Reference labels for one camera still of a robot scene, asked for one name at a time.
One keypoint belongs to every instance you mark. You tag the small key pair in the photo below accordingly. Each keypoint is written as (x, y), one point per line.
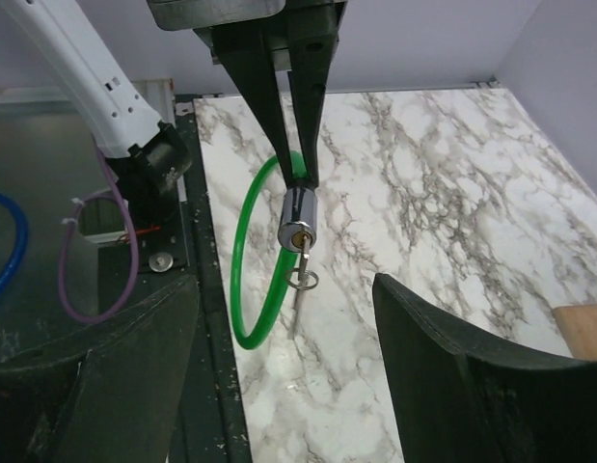
(302, 279)

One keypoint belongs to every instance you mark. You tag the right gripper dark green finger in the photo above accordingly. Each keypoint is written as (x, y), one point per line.
(246, 50)
(312, 41)

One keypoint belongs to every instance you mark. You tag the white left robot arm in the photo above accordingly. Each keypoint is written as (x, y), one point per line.
(144, 152)

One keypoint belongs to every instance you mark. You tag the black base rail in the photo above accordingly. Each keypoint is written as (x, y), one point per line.
(210, 423)

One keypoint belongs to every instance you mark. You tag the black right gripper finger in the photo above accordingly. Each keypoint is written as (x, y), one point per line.
(106, 393)
(462, 394)

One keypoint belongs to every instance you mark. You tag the green cable lock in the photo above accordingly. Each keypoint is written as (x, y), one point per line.
(266, 247)

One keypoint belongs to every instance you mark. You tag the wooden board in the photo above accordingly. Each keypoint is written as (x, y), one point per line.
(578, 326)

